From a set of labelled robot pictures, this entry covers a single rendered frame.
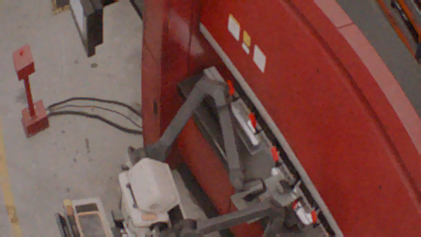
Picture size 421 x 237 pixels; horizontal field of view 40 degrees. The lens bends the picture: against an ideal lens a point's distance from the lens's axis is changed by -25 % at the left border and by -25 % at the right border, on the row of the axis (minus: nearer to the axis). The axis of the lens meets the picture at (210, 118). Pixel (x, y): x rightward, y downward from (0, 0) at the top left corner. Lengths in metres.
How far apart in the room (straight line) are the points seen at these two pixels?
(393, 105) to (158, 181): 1.24
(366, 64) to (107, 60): 3.15
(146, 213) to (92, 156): 1.66
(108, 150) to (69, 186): 0.44
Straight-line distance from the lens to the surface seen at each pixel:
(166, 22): 3.50
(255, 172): 3.67
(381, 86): 2.29
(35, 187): 4.66
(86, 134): 4.83
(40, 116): 4.83
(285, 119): 3.17
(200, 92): 3.12
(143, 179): 3.06
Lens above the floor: 4.02
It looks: 55 degrees down
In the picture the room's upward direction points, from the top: 6 degrees clockwise
